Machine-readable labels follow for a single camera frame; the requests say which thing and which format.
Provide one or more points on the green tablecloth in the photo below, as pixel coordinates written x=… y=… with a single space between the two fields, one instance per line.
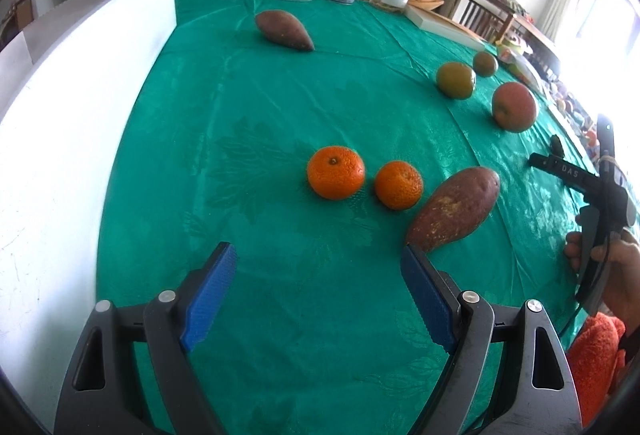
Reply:
x=260 y=115

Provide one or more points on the flat white box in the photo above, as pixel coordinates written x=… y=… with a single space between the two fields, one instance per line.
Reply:
x=442 y=26

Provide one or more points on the long spotted sweet potato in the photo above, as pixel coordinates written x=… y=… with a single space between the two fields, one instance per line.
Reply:
x=455 y=210

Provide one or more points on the person's right forearm orange sleeve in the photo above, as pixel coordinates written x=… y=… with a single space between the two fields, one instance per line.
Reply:
x=597 y=365

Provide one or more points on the red apple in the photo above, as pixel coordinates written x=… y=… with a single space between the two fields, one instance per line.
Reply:
x=514 y=107

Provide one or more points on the orange tangerine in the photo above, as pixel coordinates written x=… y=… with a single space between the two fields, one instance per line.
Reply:
x=335 y=173
x=398 y=185

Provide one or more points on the white board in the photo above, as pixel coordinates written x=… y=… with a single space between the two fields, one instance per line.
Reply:
x=65 y=125

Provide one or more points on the wooden chair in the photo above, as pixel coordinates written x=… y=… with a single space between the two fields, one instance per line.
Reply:
x=482 y=12

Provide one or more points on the person's right hand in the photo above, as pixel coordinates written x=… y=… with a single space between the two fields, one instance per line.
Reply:
x=622 y=275

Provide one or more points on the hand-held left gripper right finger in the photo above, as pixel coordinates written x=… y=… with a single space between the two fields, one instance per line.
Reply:
x=425 y=300

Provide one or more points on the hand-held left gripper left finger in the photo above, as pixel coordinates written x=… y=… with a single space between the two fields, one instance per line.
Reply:
x=210 y=295

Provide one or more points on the green orange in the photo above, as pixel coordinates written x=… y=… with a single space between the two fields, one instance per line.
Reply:
x=485 y=63
x=455 y=80

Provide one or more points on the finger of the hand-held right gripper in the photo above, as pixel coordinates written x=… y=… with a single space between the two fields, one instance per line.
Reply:
x=565 y=171
x=556 y=144

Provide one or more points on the plump sweet potato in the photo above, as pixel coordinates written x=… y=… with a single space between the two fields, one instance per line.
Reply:
x=284 y=31

